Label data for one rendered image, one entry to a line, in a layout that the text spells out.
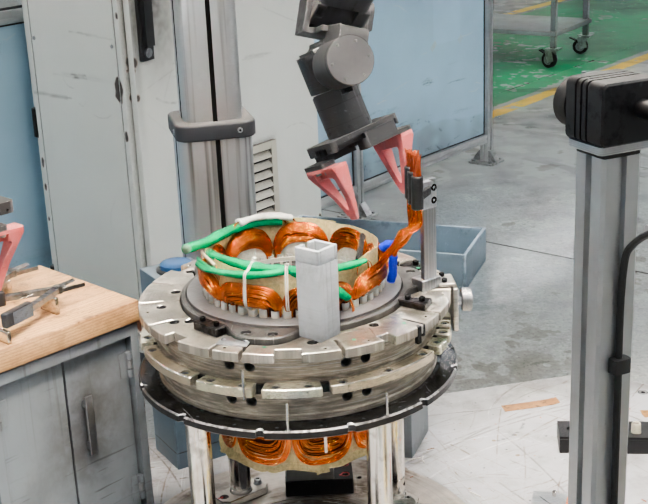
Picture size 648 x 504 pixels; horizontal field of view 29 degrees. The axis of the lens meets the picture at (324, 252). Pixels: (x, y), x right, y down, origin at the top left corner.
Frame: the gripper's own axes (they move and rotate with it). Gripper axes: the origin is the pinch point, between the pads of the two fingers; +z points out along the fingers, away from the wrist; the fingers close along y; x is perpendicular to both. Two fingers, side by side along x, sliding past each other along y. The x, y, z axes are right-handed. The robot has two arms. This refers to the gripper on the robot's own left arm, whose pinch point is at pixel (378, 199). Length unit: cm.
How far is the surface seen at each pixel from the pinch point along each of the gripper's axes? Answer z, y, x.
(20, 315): -6.6, -46.9, -2.4
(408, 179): -4.8, -13.6, -27.8
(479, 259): 11.4, 6.7, -5.6
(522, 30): 21, 461, 491
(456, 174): 58, 256, 333
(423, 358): 11.2, -20.5, -29.0
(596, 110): -10, -30, -73
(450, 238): 8.4, 7.2, -0.8
